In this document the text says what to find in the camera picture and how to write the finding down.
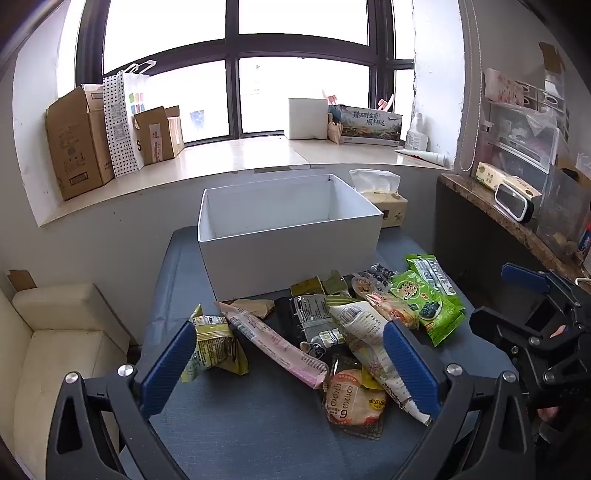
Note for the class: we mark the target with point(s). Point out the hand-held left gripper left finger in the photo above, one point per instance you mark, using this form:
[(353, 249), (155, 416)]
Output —
[(168, 364)]

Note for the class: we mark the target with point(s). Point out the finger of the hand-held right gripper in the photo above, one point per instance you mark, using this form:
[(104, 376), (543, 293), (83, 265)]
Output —
[(496, 323), (524, 278)]

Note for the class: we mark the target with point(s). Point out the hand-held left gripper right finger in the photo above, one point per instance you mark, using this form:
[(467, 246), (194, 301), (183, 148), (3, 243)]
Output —
[(411, 369)]

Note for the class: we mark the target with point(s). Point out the white cardboard box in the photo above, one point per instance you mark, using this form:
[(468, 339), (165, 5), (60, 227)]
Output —
[(286, 249)]

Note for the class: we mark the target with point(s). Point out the yellow green snack packet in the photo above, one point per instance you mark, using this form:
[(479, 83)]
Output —
[(214, 344)]

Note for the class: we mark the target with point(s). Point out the white patterned snack packet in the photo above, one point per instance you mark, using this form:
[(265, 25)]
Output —
[(364, 332)]

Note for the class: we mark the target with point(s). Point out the green seaweed snack packet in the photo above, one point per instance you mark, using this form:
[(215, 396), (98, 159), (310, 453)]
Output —
[(431, 314)]

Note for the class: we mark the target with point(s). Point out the orange pink snack packet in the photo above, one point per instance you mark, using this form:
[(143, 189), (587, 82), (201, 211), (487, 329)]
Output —
[(392, 311)]

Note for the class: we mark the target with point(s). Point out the dark cabinet with stone top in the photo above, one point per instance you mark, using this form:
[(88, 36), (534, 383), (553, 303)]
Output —
[(471, 240)]

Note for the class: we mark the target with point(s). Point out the orange round cake packet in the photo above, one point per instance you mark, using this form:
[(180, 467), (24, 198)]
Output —
[(353, 401)]

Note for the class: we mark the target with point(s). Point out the white framed black mirror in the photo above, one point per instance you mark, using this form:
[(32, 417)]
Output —
[(513, 202)]

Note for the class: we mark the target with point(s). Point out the clear plastic container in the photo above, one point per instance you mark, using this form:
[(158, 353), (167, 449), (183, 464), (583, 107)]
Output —
[(561, 207)]

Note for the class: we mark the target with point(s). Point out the green packet white label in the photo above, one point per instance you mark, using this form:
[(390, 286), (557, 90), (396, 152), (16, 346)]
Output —
[(431, 272)]

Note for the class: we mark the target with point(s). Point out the white black printed packet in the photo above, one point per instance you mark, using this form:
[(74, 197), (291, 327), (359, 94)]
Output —
[(381, 274)]

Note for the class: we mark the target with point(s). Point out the brown snack packet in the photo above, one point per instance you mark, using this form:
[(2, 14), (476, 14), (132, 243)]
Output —
[(254, 308)]

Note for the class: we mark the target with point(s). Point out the long pink snack packet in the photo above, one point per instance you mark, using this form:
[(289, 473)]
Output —
[(272, 346)]

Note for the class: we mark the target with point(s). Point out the yellow tissue pack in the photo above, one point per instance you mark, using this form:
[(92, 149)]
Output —
[(494, 175)]

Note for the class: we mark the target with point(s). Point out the cream leather sofa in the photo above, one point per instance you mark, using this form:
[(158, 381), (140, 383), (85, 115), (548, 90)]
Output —
[(60, 350)]

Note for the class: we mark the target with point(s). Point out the small olive snack packet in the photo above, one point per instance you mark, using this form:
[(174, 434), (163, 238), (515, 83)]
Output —
[(334, 282), (306, 286)]

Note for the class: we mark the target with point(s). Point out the silver snack packet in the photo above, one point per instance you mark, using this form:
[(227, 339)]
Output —
[(288, 323)]

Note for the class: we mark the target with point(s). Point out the clear plastic storage drawer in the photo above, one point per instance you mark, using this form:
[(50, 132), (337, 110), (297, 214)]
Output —
[(521, 138)]

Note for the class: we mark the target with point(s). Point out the yellow tissue box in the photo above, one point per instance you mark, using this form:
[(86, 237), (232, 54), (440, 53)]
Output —
[(392, 210)]

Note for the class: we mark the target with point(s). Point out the white tube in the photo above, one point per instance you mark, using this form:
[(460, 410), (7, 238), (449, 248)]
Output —
[(422, 156)]

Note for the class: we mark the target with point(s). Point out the small cardboard piece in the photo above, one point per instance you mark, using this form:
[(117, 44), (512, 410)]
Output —
[(22, 279)]

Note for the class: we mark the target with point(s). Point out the white plastic bottle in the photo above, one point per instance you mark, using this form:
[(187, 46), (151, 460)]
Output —
[(417, 136)]

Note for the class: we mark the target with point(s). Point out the pink floral packet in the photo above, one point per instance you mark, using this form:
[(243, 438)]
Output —
[(503, 87)]

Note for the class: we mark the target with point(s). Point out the landscape printed box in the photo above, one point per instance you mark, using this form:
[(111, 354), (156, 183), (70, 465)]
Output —
[(369, 125)]

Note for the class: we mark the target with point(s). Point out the small open cardboard box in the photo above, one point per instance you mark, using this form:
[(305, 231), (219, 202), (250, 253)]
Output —
[(154, 138)]

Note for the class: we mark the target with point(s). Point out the large brown cardboard box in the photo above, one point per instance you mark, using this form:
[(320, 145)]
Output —
[(78, 147)]

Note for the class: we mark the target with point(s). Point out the dotted white paper bag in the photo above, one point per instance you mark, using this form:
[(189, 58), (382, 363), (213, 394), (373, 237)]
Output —
[(121, 129)]

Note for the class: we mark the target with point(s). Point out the wooden holder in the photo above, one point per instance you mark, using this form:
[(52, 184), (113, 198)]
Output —
[(333, 129)]

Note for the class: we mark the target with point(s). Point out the white square box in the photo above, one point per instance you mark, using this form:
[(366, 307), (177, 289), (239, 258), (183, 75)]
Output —
[(305, 119)]

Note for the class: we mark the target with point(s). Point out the black window frame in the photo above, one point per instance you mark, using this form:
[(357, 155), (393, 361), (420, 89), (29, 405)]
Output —
[(233, 69)]

